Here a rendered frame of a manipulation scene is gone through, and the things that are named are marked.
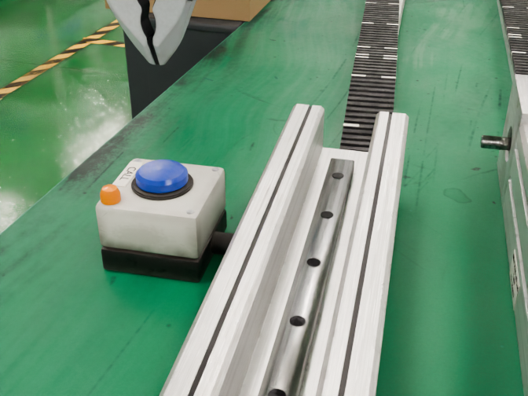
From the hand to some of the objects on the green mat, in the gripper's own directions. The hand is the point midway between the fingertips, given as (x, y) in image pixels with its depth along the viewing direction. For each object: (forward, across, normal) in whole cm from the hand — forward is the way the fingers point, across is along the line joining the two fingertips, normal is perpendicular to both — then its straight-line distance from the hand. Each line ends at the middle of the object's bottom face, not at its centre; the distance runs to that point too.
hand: (153, 49), depth 49 cm
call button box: (+17, 0, -1) cm, 17 cm away
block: (+17, -30, -17) cm, 39 cm away
